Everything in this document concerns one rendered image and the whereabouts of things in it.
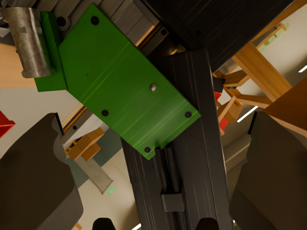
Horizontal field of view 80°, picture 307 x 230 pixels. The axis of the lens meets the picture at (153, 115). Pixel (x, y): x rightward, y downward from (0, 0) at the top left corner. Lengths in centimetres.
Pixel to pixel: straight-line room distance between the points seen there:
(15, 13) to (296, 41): 1022
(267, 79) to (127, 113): 89
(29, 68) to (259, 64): 97
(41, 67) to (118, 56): 9
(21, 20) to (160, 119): 21
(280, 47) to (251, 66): 899
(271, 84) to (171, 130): 85
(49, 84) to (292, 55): 1006
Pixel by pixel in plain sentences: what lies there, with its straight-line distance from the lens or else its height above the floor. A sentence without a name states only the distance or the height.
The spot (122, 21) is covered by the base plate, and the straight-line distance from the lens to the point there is 74.
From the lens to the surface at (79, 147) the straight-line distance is 659.
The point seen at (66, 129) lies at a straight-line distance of 47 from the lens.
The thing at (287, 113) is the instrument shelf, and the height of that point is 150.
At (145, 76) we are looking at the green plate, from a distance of 26.
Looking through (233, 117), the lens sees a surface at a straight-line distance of 408.
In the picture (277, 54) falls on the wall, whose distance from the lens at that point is 995.
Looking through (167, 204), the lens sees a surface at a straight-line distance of 32.
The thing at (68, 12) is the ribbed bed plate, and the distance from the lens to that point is 30.
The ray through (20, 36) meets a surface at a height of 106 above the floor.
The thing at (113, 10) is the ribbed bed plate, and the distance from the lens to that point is 28.
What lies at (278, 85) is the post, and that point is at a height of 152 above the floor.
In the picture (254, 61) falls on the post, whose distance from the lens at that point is 107.
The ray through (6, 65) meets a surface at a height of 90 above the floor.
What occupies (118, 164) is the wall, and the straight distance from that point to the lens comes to 1056.
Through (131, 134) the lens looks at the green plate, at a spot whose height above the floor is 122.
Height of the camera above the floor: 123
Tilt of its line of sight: 1 degrees down
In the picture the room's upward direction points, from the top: 137 degrees clockwise
